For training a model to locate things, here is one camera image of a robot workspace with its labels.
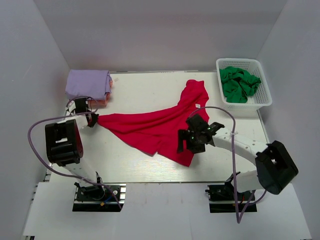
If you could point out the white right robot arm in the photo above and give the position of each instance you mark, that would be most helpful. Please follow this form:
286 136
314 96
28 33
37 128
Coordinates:
274 167

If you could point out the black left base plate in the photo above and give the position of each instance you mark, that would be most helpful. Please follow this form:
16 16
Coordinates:
98 199

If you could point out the crumpled green t-shirt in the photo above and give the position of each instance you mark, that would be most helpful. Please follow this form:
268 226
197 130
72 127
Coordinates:
238 84

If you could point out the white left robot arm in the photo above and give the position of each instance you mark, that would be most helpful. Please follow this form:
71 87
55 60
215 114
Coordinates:
64 146

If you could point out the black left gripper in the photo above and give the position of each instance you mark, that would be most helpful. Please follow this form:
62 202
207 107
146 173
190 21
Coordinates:
95 118

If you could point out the red t-shirt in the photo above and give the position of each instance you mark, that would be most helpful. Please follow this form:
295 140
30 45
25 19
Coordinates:
157 132

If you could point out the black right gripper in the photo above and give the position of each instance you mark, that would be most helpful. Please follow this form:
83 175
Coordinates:
184 134

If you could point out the folded lavender t-shirt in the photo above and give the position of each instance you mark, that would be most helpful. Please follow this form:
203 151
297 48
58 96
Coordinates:
91 83

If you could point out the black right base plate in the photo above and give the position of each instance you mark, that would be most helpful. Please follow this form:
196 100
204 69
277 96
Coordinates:
221 200

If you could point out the white plastic basket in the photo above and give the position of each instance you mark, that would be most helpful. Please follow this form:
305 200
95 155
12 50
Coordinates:
261 98

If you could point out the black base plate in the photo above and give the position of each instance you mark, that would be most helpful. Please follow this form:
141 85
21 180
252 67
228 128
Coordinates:
98 199
221 200

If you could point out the folded peach t-shirt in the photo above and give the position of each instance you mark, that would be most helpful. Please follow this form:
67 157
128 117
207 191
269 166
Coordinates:
103 100

